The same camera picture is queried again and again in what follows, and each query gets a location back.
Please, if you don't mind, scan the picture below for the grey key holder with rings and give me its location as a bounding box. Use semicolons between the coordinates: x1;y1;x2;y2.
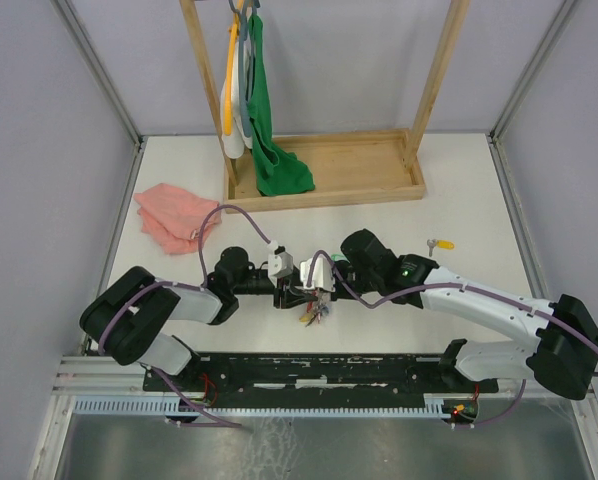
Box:
300;291;331;327

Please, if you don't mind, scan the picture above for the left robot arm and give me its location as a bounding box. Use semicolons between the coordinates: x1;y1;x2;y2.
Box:
79;247;317;390

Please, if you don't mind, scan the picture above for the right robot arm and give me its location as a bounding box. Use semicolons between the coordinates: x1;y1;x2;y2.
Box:
302;229;598;400

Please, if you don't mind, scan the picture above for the yellow tag key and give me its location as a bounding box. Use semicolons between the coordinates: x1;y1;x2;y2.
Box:
427;239;455;257

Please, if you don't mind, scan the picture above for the wooden clothes rack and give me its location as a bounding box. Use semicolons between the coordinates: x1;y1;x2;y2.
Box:
178;0;473;215

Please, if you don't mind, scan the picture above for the green hanging garment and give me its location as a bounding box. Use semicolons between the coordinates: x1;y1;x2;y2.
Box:
247;14;315;197

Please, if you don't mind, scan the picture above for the pink folded cloth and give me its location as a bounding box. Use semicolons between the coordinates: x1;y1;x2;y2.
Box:
134;183;219;255

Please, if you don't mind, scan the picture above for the white hanging garment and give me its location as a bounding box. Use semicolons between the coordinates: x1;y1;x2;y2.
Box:
220;50;253;159

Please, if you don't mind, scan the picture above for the grey clothes hanger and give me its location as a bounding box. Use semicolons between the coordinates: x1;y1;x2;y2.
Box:
226;1;260;149

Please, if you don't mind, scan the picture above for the yellow clothes hanger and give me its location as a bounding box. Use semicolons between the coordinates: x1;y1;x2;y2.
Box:
221;13;240;135

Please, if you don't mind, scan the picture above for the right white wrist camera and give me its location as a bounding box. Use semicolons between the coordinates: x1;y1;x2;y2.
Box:
299;255;335;292

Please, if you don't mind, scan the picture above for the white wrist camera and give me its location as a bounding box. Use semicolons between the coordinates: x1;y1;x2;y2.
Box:
299;255;335;292
267;246;294;282

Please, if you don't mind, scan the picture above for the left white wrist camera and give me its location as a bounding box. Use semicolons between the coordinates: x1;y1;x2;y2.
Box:
267;246;294;282

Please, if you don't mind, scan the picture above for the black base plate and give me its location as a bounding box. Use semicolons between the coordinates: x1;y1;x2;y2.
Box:
172;352;499;409

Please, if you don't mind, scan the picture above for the grey cable duct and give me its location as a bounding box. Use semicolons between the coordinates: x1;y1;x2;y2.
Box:
73;392;465;416

